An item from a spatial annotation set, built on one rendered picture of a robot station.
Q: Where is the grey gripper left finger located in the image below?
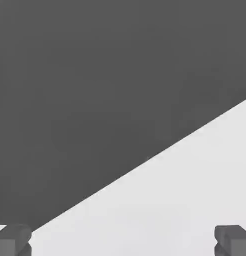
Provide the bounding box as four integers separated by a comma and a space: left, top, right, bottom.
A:
0, 224, 33, 256

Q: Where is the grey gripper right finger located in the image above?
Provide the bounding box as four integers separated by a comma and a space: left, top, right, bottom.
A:
214, 224, 246, 256

